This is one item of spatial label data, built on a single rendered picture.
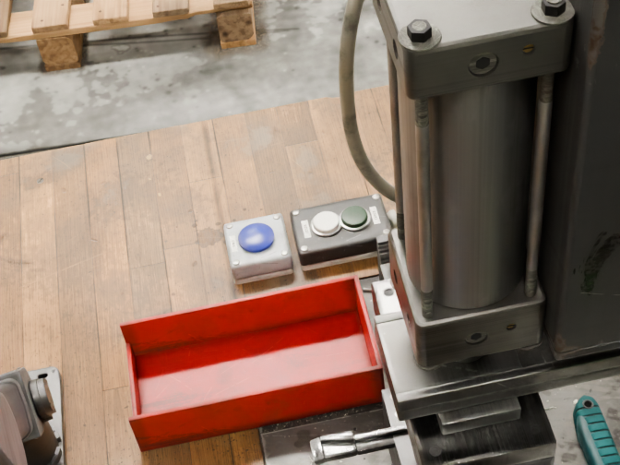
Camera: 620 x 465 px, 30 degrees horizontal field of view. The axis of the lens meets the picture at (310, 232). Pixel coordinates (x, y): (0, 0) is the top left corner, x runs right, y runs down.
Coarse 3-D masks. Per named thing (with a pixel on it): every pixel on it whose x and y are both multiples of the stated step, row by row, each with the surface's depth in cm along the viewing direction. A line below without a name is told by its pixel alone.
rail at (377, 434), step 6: (396, 426) 104; (402, 426) 104; (372, 432) 104; (378, 432) 104; (384, 432) 104; (390, 432) 104; (396, 432) 104; (402, 432) 104; (354, 438) 104; (360, 438) 104; (366, 438) 104; (372, 438) 104
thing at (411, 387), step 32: (384, 288) 95; (384, 320) 88; (384, 352) 86; (512, 352) 85; (544, 352) 86; (608, 352) 84; (416, 384) 84; (448, 384) 84; (480, 384) 83; (512, 384) 84; (544, 384) 85; (416, 416) 85; (448, 416) 85; (480, 416) 85; (512, 416) 86; (544, 416) 86; (416, 448) 86; (448, 448) 85; (480, 448) 85; (512, 448) 84; (544, 448) 85
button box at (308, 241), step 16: (320, 208) 130; (336, 208) 130; (368, 208) 129; (384, 208) 129; (304, 224) 129; (368, 224) 128; (384, 224) 128; (304, 240) 127; (320, 240) 127; (336, 240) 127; (352, 240) 127; (368, 240) 127; (304, 256) 126; (320, 256) 127; (336, 256) 127; (352, 256) 128; (368, 256) 128
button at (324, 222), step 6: (318, 216) 128; (324, 216) 128; (330, 216) 128; (336, 216) 128; (318, 222) 128; (324, 222) 128; (330, 222) 127; (336, 222) 127; (318, 228) 127; (324, 228) 127; (330, 228) 127; (336, 228) 127
